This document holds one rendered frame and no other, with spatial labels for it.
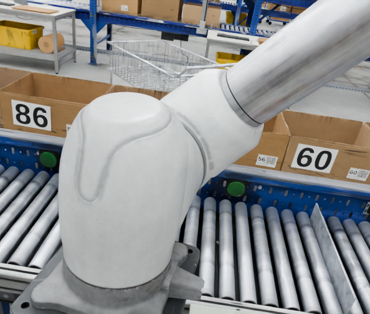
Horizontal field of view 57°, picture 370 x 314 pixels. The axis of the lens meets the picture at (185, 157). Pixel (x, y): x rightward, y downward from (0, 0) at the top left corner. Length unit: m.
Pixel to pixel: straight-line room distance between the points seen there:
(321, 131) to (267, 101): 1.26
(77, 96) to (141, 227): 1.40
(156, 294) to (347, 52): 0.40
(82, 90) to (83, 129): 1.35
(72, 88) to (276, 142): 0.98
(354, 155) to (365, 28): 1.07
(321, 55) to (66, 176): 0.34
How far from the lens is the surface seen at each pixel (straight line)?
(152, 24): 5.61
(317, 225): 1.45
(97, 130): 0.38
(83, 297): 0.50
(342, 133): 1.79
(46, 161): 1.52
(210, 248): 1.22
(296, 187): 1.46
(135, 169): 0.37
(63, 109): 1.48
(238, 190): 1.42
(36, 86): 1.83
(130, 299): 0.49
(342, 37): 0.48
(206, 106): 0.50
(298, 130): 1.73
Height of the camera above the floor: 1.58
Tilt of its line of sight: 29 degrees down
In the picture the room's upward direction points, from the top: 8 degrees clockwise
